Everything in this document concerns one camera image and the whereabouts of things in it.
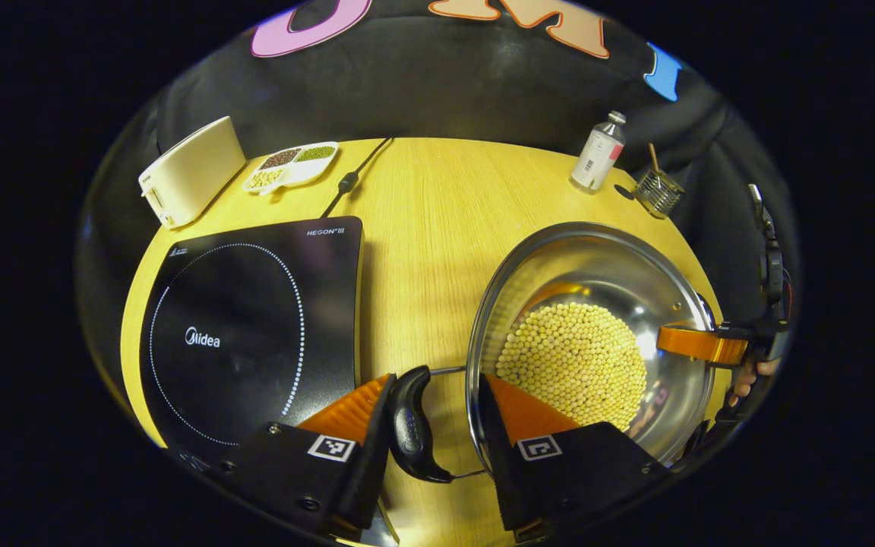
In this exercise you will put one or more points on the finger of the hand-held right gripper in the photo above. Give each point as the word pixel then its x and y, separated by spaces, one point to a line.
pixel 699 346

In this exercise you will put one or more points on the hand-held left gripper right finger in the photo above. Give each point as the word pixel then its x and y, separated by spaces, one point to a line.
pixel 494 456

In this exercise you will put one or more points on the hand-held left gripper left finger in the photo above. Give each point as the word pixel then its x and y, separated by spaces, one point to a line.
pixel 369 456

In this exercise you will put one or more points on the stainless steel pot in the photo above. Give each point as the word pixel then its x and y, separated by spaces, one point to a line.
pixel 604 258

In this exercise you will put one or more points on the black induction cooktop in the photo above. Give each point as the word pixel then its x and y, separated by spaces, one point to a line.
pixel 240 342

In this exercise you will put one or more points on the yellow soybeans pile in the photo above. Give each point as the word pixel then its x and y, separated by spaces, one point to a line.
pixel 574 365

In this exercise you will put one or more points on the small glass jar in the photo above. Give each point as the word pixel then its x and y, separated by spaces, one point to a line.
pixel 658 196

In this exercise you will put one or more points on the small black round cap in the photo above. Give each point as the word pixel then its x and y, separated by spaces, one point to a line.
pixel 624 192

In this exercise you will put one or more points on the thin wooden stick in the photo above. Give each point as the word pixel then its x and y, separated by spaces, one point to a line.
pixel 655 159

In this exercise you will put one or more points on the small white bottle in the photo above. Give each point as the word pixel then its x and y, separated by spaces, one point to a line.
pixel 597 156

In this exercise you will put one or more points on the white divided dish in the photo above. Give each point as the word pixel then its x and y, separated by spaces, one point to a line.
pixel 297 176

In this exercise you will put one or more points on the pale yellow beans portion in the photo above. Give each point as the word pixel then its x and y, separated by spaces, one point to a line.
pixel 264 178

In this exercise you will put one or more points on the green beans portion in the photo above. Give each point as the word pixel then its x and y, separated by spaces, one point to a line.
pixel 316 153

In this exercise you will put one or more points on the dark red beans portion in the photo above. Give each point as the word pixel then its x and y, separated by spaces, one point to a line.
pixel 280 159

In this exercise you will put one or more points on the white toaster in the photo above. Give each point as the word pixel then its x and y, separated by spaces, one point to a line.
pixel 194 171

